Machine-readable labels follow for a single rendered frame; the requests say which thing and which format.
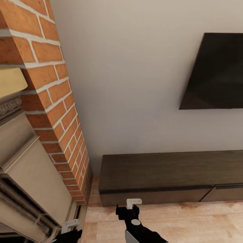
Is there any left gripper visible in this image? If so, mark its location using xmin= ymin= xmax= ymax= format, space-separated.
xmin=55 ymin=229 xmax=82 ymax=243

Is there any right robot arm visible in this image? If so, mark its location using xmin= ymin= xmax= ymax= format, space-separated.
xmin=116 ymin=198 xmax=168 ymax=243

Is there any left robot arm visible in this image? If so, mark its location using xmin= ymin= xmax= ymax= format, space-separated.
xmin=47 ymin=219 xmax=82 ymax=243

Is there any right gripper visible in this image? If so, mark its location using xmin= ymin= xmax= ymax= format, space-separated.
xmin=116 ymin=205 xmax=139 ymax=222

